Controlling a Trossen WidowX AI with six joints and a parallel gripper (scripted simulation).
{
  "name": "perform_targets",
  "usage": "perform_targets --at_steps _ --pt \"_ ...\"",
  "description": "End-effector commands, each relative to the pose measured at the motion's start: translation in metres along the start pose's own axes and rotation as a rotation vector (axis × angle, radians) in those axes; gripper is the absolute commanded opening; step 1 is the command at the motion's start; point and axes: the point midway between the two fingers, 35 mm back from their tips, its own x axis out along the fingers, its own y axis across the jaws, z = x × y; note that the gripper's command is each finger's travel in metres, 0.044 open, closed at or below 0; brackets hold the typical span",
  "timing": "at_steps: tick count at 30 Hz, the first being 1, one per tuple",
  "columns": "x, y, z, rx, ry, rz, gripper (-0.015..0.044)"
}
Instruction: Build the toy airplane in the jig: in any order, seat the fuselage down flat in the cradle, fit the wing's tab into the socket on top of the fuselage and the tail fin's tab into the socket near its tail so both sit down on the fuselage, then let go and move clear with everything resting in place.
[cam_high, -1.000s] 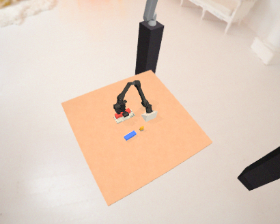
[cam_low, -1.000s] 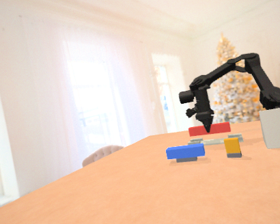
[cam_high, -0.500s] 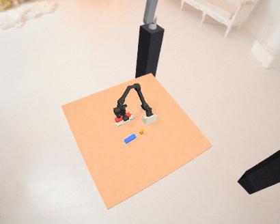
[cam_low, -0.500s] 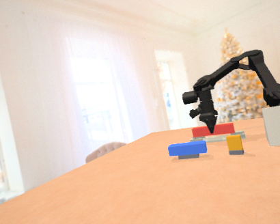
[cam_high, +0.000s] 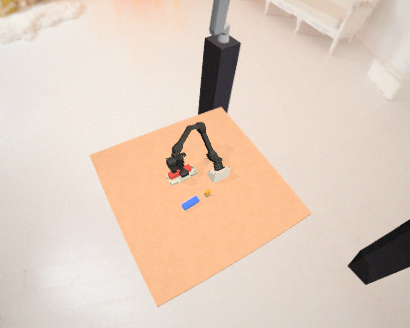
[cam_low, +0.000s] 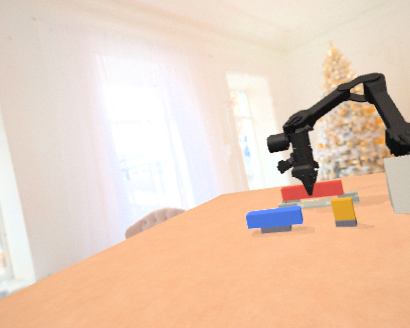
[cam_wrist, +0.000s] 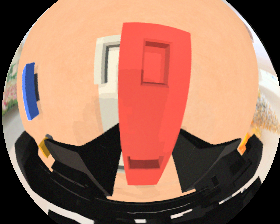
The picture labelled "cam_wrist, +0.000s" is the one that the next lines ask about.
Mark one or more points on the orange rectangular block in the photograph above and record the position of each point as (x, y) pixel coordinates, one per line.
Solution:
(44, 149)

